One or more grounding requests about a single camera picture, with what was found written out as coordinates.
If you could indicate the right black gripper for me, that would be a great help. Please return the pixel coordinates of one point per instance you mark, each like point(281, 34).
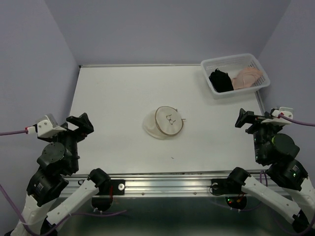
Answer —
point(249, 116)

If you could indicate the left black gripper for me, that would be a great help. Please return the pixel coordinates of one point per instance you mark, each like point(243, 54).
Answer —
point(86, 126)

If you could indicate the pink bra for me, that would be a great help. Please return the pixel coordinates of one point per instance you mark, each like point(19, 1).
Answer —
point(246, 78)

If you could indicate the black bra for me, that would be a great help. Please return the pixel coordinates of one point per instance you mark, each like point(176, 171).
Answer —
point(221, 81)

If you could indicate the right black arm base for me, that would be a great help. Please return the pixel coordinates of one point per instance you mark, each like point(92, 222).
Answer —
point(223, 186)

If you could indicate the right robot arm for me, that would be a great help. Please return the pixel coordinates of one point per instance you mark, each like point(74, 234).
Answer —
point(278, 151)

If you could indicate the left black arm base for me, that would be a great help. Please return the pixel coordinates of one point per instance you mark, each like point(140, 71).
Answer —
point(113, 187)

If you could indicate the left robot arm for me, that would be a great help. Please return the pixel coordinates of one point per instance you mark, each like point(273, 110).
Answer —
point(57, 160)

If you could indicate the white plastic basket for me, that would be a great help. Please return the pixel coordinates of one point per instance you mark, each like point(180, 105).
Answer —
point(233, 65)

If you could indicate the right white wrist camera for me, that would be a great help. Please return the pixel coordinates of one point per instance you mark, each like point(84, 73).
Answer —
point(279, 116)

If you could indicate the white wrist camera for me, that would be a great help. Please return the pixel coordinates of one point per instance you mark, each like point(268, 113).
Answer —
point(45, 127)
point(279, 116)

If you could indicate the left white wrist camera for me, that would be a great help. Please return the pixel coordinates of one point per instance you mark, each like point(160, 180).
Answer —
point(45, 127)

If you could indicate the aluminium mounting rail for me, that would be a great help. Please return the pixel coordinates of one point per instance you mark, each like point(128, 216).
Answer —
point(165, 185)

